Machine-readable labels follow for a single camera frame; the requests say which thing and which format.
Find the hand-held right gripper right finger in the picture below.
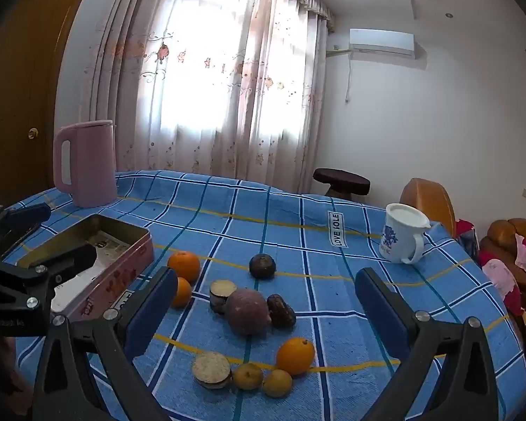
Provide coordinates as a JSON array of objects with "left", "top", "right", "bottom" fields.
[{"left": 354, "top": 267, "right": 500, "bottom": 421}]

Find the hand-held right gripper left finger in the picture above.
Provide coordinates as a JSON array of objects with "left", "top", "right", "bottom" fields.
[{"left": 32, "top": 267, "right": 179, "bottom": 421}]

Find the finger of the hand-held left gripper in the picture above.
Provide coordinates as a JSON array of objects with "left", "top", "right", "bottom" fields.
[
  {"left": 0, "top": 203, "right": 52, "bottom": 257},
  {"left": 0, "top": 244, "right": 98, "bottom": 312}
]

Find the pink metal tin box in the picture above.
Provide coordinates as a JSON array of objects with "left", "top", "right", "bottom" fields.
[{"left": 15, "top": 214, "right": 155, "bottom": 323}]

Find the dark wrinkled fruit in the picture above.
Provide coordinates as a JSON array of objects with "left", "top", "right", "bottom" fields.
[{"left": 267, "top": 294, "right": 297, "bottom": 329}]

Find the blue plaid tablecloth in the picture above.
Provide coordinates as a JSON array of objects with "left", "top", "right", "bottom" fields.
[{"left": 2, "top": 170, "right": 526, "bottom": 421}]

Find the white mug with blue print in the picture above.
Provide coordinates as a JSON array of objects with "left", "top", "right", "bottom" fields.
[{"left": 379, "top": 203, "right": 431, "bottom": 265}]

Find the pink electric kettle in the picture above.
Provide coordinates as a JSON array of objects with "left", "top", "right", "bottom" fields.
[{"left": 53, "top": 120, "right": 118, "bottom": 208}]

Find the purple sweet potato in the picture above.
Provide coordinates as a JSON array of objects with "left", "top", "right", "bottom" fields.
[{"left": 225, "top": 288, "right": 272, "bottom": 337}]

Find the large orange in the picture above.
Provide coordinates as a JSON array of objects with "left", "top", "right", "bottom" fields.
[{"left": 276, "top": 337, "right": 316, "bottom": 376}]

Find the small yellow orange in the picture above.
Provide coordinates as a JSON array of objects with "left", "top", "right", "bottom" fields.
[
  {"left": 262, "top": 369, "right": 294, "bottom": 398},
  {"left": 232, "top": 362, "right": 264, "bottom": 391}
]

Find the orange chair back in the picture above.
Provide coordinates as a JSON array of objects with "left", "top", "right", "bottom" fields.
[{"left": 399, "top": 178, "right": 457, "bottom": 238}]

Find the dark round fruit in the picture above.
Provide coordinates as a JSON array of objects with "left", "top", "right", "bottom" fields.
[{"left": 249, "top": 254, "right": 277, "bottom": 280}]

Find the red cloth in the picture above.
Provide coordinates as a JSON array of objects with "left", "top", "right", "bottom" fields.
[{"left": 455, "top": 218, "right": 476, "bottom": 240}]

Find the wooden door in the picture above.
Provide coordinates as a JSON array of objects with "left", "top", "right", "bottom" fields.
[{"left": 0, "top": 0, "right": 88, "bottom": 229}]

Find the dark round stool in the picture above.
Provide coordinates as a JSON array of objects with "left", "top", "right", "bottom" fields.
[{"left": 312, "top": 168, "right": 371, "bottom": 205}]

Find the brown leather sofa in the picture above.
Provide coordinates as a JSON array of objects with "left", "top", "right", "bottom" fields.
[{"left": 480, "top": 218, "right": 526, "bottom": 316}]

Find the floral sheer curtain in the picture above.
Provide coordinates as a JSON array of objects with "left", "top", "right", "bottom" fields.
[{"left": 83, "top": 0, "right": 336, "bottom": 194}]

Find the white air conditioner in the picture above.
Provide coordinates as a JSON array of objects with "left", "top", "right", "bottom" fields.
[{"left": 348, "top": 28, "right": 416, "bottom": 59}]

